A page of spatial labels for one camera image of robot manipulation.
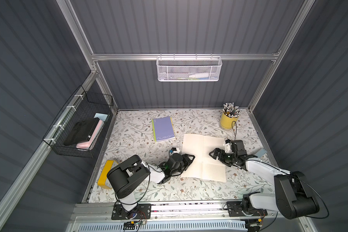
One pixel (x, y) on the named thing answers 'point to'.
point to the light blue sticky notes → (101, 116)
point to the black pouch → (82, 131)
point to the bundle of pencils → (231, 111)
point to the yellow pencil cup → (228, 123)
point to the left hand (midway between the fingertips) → (197, 161)
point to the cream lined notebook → (203, 166)
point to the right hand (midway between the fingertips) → (215, 157)
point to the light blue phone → (261, 152)
